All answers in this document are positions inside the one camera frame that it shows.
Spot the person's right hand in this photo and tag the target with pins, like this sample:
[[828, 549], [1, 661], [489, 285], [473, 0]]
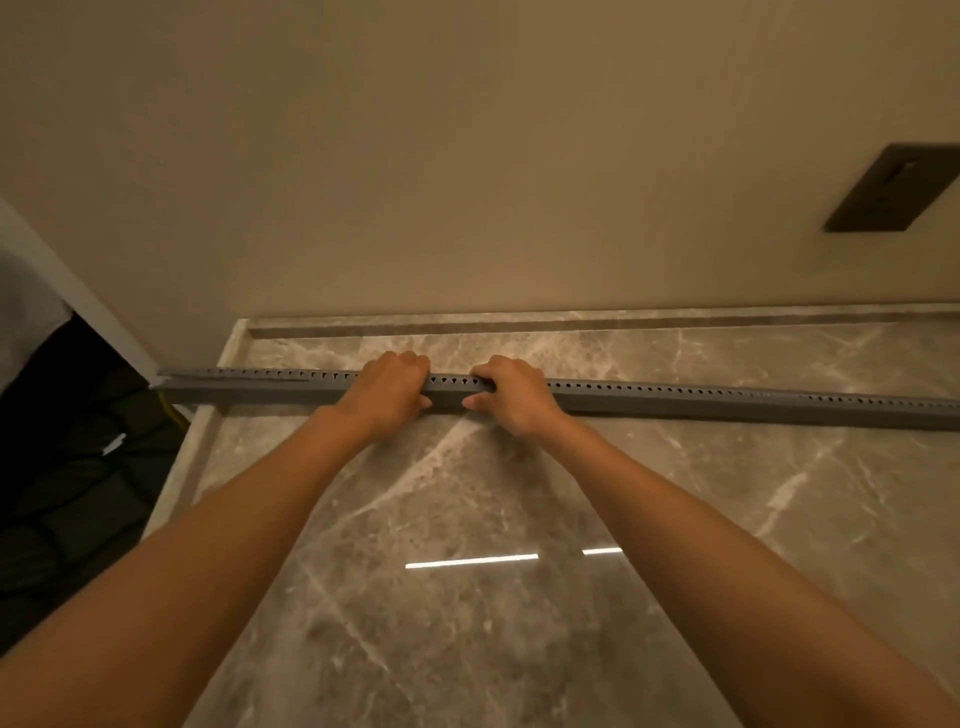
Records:
[[517, 397]]

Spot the person's right forearm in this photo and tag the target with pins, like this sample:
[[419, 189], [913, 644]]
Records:
[[742, 585]]

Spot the person's left thumb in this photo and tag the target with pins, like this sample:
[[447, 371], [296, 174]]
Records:
[[424, 403]]

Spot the dark wall switch plate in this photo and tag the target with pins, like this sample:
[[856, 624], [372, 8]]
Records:
[[892, 187]]

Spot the person's left hand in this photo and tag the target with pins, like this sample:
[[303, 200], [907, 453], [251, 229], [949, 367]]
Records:
[[382, 394]]

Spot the person's right thumb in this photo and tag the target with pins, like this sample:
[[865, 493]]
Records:
[[476, 401]]

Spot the dark quilted cushion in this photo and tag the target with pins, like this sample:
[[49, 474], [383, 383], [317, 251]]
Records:
[[75, 480]]

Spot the person's left forearm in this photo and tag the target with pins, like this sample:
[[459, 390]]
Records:
[[202, 570]]

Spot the long grey perforated metal strip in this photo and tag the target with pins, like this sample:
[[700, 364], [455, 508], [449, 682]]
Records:
[[675, 401]]

